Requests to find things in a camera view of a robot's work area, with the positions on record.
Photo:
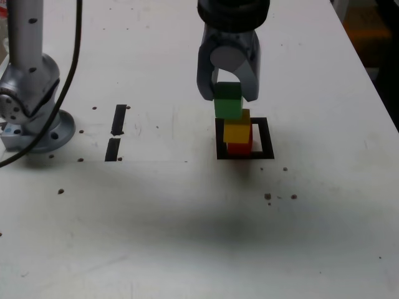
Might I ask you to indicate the black tape square outline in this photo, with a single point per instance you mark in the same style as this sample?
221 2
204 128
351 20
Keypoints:
268 140

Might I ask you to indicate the black tape strip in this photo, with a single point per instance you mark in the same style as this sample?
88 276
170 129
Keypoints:
113 149

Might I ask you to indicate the red cube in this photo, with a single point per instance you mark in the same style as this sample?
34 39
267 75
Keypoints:
238 149

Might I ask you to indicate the green cube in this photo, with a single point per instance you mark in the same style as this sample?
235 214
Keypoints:
227 106

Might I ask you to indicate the yellow cube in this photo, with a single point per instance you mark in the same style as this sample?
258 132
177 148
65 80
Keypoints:
237 132

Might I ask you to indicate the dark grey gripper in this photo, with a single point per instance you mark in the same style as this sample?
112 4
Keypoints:
230 37

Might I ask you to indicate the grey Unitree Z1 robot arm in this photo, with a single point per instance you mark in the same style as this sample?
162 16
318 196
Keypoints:
25 46

